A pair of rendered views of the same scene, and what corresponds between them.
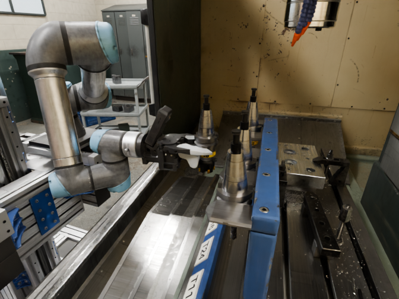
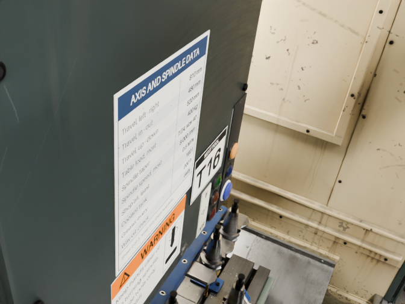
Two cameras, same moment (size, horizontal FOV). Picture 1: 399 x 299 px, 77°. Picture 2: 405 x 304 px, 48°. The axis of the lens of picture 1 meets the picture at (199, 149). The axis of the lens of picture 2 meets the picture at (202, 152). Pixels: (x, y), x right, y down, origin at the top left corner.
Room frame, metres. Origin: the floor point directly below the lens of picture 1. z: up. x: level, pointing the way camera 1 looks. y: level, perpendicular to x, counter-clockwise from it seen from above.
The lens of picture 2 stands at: (1.25, -0.07, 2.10)
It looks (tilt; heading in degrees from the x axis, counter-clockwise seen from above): 36 degrees down; 186
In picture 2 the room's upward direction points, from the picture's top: 8 degrees clockwise
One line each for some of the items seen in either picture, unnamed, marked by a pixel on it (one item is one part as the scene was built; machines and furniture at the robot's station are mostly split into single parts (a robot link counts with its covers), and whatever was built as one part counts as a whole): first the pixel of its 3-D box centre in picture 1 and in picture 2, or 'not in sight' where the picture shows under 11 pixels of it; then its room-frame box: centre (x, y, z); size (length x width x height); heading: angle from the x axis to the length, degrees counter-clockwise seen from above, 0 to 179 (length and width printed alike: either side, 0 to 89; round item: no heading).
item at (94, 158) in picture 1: (72, 152); not in sight; (1.06, 0.60, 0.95); 0.40 x 0.13 x 0.09; 69
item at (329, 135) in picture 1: (276, 146); not in sight; (1.56, -0.53, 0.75); 0.89 x 0.67 x 0.26; 75
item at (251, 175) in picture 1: (237, 176); (220, 244); (0.41, -0.07, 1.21); 0.07 x 0.05 x 0.01; 75
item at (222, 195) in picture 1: (234, 192); (228, 231); (0.36, -0.06, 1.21); 0.06 x 0.06 x 0.03
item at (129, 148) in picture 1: (135, 145); not in sight; (0.65, 0.18, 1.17); 0.08 x 0.05 x 0.08; 165
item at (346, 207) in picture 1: (342, 223); not in sight; (0.56, -0.41, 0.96); 0.03 x 0.03 x 0.13
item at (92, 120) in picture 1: (95, 114); not in sight; (4.33, 1.89, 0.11); 0.62 x 0.42 x 0.22; 140
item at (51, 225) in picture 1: (46, 211); not in sight; (0.80, 0.62, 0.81); 0.09 x 0.01 x 0.18; 159
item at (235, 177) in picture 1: (235, 169); (231, 219); (0.36, -0.06, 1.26); 0.04 x 0.04 x 0.07
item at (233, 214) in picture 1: (228, 212); (237, 219); (0.31, -0.04, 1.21); 0.07 x 0.05 x 0.01; 75
